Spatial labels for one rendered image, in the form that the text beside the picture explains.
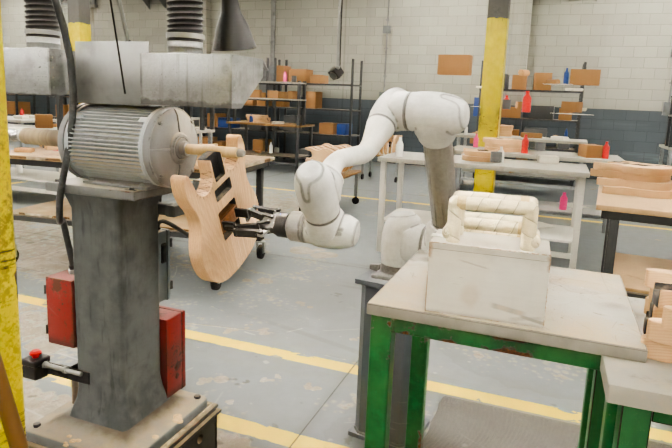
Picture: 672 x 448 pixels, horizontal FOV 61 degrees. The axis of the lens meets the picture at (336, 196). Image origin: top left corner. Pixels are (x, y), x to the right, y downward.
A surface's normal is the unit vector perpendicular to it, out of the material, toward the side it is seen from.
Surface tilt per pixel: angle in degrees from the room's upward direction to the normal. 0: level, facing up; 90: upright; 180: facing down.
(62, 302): 90
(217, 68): 90
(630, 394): 90
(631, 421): 90
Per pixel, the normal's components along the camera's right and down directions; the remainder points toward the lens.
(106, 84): -0.36, 0.15
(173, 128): 0.91, -0.02
